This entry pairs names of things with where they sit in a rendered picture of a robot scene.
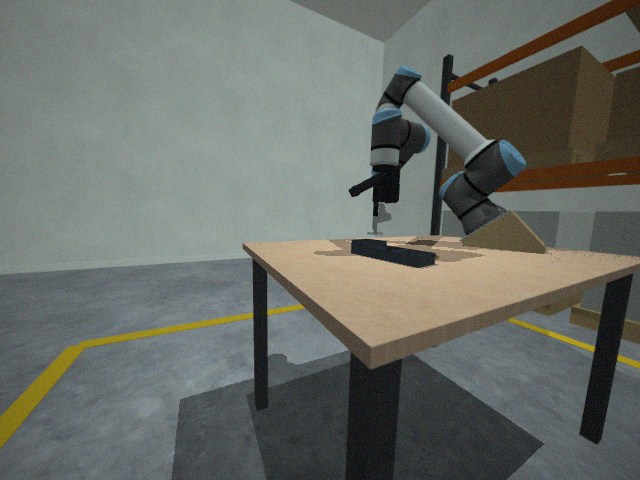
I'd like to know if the dark grey rack of bins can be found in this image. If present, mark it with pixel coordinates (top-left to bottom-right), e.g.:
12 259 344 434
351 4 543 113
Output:
351 239 434 268

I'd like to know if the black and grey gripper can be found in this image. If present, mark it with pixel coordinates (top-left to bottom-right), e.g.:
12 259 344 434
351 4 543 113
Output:
372 164 401 235

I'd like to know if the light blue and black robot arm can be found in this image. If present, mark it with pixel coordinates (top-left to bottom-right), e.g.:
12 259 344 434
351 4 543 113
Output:
349 66 526 236

